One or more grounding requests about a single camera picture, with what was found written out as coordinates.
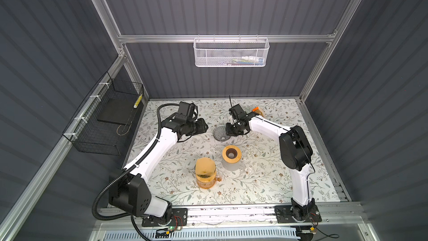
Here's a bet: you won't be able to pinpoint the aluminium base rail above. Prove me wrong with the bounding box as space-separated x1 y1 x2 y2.
93 202 368 233

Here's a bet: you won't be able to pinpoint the black wire side basket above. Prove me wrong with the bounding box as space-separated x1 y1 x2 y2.
63 74 144 156

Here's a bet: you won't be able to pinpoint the white wire wall basket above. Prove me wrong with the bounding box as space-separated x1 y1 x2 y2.
193 36 270 68

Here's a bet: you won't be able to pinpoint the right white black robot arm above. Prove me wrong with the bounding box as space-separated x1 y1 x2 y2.
226 105 322 224

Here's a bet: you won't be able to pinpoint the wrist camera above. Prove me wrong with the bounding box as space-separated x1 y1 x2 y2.
229 104 247 121
175 102 198 122

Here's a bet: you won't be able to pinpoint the grey glass dripper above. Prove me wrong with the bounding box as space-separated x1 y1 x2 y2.
213 125 230 142

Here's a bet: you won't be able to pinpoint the black foam pad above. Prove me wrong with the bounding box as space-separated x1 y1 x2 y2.
97 99 137 126

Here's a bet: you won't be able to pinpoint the yellow marker pen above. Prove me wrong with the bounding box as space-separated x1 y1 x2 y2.
133 94 143 109

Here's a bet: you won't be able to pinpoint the clear frosted glass dripper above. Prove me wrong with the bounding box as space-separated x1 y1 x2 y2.
222 159 241 172

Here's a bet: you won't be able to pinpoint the black corrugated cable conduit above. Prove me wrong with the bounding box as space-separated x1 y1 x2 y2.
91 103 179 241

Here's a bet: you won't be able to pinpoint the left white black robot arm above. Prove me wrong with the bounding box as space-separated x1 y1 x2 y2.
108 118 208 224

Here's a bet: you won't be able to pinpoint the tubes in white basket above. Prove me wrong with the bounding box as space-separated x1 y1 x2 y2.
223 56 265 67

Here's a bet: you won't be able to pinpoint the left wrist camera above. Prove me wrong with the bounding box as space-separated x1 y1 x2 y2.
175 102 198 122

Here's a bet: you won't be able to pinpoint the floral table mat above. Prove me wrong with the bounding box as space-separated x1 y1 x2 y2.
111 98 341 207

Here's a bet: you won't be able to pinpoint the orange coffee filter holder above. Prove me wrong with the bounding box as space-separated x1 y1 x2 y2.
253 107 265 118

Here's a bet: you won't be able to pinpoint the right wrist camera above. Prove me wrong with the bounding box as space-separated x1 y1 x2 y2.
229 104 247 121

